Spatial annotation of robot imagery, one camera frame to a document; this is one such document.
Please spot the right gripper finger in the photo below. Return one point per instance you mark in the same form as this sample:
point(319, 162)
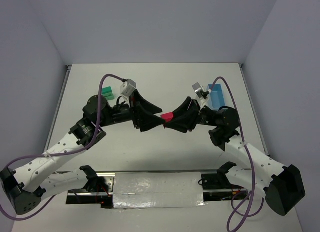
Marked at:
point(181, 123)
point(187, 106)

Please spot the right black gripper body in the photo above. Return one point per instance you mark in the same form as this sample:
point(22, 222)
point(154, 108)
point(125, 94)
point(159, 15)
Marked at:
point(196, 112)

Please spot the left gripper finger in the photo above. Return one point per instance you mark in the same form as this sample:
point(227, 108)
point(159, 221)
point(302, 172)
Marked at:
point(148, 106)
point(146, 121)

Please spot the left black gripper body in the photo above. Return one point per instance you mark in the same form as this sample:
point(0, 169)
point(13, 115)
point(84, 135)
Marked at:
point(136, 112)

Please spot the blue plastic box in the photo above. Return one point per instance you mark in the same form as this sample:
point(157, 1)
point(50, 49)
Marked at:
point(217, 99)

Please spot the red triangular wood block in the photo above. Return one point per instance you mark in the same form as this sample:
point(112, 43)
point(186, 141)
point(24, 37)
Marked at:
point(167, 118)

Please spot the light green rectangular block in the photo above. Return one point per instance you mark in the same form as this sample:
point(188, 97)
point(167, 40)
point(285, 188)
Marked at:
point(108, 95)

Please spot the dark green rectangular block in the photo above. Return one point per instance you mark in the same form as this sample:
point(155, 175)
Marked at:
point(106, 89)

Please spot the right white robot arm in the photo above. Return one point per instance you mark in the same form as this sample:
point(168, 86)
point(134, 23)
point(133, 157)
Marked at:
point(281, 186)

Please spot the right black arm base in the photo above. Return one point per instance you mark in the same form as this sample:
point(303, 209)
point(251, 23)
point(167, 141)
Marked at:
point(218, 188)

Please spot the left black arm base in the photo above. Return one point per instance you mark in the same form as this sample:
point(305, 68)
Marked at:
point(102, 195)

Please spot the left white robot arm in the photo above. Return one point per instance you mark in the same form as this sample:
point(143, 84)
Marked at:
point(39, 179)

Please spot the silver tape patch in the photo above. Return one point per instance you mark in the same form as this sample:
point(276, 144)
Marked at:
point(157, 190)

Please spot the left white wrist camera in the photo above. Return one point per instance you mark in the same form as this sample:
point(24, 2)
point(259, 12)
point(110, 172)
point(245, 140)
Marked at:
point(127, 88)

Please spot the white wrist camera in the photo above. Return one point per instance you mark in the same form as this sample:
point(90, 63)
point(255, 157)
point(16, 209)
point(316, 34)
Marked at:
point(203, 95)
point(127, 88)

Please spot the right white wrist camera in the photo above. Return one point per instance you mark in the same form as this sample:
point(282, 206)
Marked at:
point(203, 95)

